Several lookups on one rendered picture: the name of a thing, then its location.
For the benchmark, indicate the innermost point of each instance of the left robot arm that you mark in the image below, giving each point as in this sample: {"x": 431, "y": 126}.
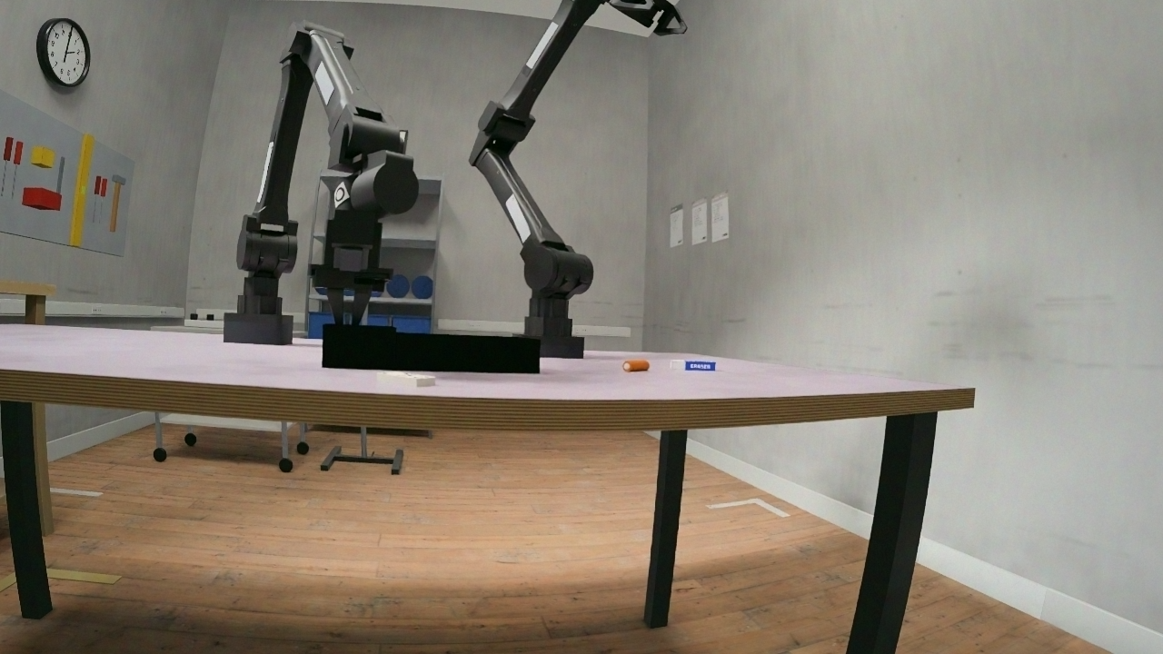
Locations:
{"x": 556, "y": 275}

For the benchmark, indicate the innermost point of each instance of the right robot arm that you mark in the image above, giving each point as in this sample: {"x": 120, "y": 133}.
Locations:
{"x": 385, "y": 186}

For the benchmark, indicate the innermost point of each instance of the black bin rack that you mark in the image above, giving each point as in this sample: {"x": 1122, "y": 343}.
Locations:
{"x": 369, "y": 347}

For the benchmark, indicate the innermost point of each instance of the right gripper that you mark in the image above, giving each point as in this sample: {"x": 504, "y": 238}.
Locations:
{"x": 325, "y": 276}

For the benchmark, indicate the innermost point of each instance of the white domino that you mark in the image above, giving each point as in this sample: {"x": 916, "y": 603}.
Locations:
{"x": 405, "y": 379}

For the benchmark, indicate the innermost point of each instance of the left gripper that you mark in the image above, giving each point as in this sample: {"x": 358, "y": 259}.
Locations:
{"x": 647, "y": 9}

